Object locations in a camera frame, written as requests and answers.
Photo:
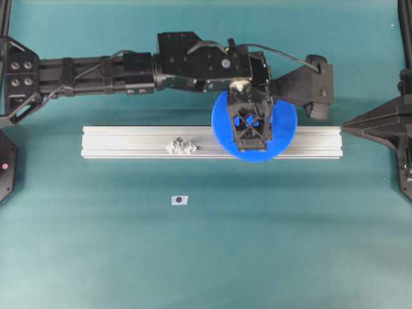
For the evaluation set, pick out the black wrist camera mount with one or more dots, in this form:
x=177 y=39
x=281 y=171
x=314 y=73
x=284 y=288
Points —
x=312 y=90

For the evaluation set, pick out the black working gripper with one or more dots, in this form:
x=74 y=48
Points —
x=250 y=107

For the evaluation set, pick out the idle gripper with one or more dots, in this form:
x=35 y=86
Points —
x=393 y=116

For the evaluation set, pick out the aluminium extrusion rail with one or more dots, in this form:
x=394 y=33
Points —
x=127 y=142

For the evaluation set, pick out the large blue plastic gear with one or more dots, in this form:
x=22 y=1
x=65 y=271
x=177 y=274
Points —
x=283 y=125

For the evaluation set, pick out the black working robot arm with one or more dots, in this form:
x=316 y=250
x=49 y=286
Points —
x=183 y=62

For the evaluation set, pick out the black base plate left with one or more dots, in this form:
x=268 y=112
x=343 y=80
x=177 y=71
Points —
x=8 y=164

